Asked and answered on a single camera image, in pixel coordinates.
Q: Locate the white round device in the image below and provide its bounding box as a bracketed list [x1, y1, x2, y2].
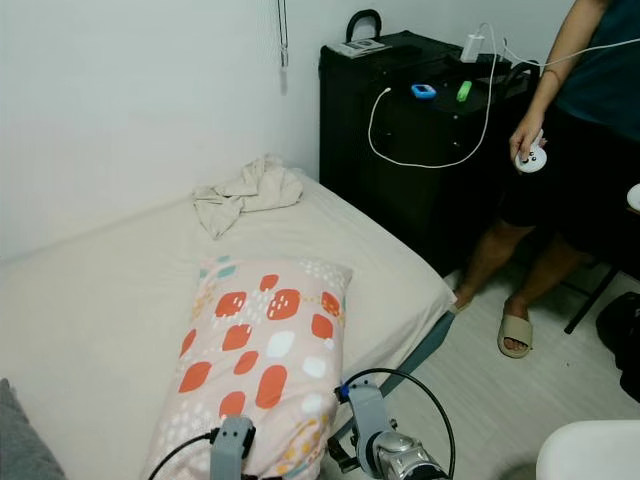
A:
[516, 142, 550, 175]

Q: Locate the pink pillow with orange spots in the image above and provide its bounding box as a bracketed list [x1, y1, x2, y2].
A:
[144, 254, 355, 480]

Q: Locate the white plastic chair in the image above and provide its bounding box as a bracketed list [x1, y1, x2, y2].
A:
[535, 419, 640, 480]

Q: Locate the person's right hand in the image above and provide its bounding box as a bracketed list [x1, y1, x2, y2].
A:
[510, 107, 552, 157]

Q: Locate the beige slipper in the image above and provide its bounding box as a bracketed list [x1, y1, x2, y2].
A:
[497, 312, 535, 360]

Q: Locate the crumpled beige cloth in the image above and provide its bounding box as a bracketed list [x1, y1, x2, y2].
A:
[192, 154, 305, 240]

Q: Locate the black furniture leg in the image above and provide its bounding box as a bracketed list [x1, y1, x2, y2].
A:
[564, 260, 623, 336]

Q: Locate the bed with cream sheet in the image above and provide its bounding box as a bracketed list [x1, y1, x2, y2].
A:
[0, 169, 459, 480]

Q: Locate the black bag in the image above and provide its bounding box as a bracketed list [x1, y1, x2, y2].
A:
[595, 291, 640, 379]

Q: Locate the grey fabric cushion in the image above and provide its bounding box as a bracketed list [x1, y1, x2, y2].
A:
[0, 377, 70, 480]

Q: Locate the white booklet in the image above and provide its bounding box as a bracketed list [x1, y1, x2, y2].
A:
[325, 37, 390, 59]

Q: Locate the white charger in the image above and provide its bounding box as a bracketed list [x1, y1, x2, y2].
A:
[462, 31, 487, 64]

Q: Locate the person in teal shirt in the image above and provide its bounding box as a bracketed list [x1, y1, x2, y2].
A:
[452, 0, 640, 359]

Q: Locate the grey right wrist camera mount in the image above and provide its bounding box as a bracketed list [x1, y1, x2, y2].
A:
[344, 379, 392, 466]

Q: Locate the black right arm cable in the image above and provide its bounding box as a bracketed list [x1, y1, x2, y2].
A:
[334, 367, 459, 480]

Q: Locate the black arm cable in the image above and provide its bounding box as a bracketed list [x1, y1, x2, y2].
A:
[149, 429, 219, 480]
[334, 367, 459, 480]

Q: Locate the blue-grey bed frame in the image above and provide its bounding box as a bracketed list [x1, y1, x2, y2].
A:
[335, 310, 458, 441]

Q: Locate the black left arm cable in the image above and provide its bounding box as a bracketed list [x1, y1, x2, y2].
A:
[149, 429, 219, 480]

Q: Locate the white cable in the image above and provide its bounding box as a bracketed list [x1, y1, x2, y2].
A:
[367, 21, 640, 170]

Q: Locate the white pull cord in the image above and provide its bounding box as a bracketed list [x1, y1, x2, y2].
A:
[276, 0, 290, 97]

